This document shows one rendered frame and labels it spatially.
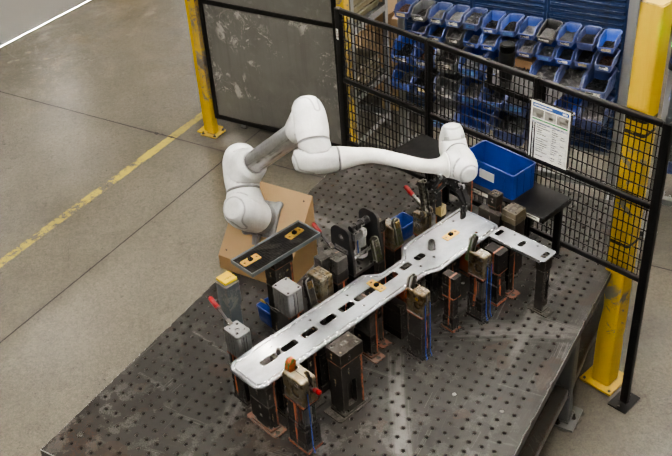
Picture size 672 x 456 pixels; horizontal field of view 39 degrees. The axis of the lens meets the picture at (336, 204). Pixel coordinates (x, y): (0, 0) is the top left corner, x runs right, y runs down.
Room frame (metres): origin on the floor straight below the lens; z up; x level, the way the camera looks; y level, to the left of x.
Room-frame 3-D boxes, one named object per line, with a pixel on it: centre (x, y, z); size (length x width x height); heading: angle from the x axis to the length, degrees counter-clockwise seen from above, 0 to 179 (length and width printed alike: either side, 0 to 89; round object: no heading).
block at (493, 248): (3.20, -0.67, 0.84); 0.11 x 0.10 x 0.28; 42
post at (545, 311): (3.11, -0.86, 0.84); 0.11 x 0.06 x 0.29; 42
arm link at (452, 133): (3.28, -0.49, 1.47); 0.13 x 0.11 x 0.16; 9
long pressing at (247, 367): (2.96, -0.13, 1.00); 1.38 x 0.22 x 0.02; 132
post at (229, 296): (2.90, 0.45, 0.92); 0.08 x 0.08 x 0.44; 42
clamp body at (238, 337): (2.71, 0.41, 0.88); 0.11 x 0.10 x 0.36; 42
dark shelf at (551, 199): (3.73, -0.68, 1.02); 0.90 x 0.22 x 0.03; 42
